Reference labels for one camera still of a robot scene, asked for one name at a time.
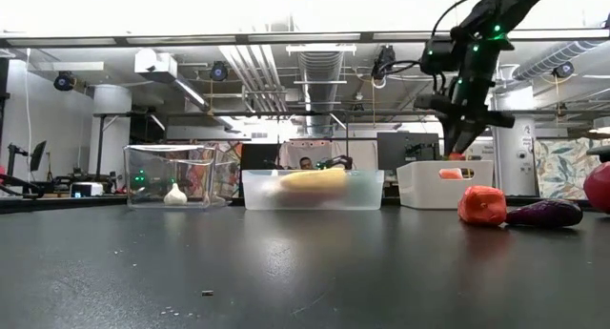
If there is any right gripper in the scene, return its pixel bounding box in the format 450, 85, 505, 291
414, 75, 516, 157

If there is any small salmon orange fruit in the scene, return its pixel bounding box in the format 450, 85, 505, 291
438, 152, 466, 180

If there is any round orange fruit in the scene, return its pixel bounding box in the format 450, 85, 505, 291
457, 185, 508, 226

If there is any bright red fruit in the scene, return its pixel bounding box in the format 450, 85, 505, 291
582, 161, 610, 214

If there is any yellow corn cob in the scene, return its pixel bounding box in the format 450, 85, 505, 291
279, 168, 349, 194

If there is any white garlic bulb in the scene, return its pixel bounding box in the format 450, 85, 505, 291
163, 182, 189, 207

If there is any black monitor on arm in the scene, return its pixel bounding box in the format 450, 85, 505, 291
5, 139, 49, 177

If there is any white column with sign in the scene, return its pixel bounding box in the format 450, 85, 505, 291
492, 88, 539, 197

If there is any dark computer monitor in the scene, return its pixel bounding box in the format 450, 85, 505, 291
376, 132, 441, 172

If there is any white plastic bin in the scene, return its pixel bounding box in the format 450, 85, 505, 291
396, 159, 496, 210

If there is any blue leaf pattern mural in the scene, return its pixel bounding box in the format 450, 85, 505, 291
533, 136, 610, 200

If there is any purple eggplant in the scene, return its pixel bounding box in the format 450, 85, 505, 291
504, 198, 584, 228

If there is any black ceiling spotlight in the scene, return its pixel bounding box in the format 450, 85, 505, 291
552, 60, 576, 79
209, 60, 230, 83
52, 70, 76, 93

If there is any frosted plastic bin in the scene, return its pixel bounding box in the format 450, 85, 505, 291
241, 169, 385, 212

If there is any white hanging cloth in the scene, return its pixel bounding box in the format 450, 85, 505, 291
278, 139, 380, 171

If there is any dark flat screen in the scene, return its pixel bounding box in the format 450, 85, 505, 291
239, 142, 281, 172

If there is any colourful red pattern artwork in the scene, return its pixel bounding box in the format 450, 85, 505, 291
161, 140, 243, 199

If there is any white ceiling box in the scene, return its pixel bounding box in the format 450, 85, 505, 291
133, 51, 178, 82

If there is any clear plastic bin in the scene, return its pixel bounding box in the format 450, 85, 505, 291
122, 144, 229, 210

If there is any plain white column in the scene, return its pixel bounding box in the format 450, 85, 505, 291
90, 84, 133, 177

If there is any black hanging camera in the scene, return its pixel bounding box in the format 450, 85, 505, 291
373, 44, 397, 90

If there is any silver slanted air duct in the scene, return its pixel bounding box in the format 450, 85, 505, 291
512, 39, 609, 81

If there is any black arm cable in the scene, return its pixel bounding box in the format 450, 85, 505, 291
431, 0, 504, 37

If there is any corrugated vertical air duct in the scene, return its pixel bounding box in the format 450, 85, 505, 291
297, 50, 345, 135

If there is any overhead aluminium frame beam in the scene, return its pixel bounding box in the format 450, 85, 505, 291
0, 28, 610, 50

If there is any black table frame rail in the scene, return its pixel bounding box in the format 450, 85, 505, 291
0, 196, 610, 214

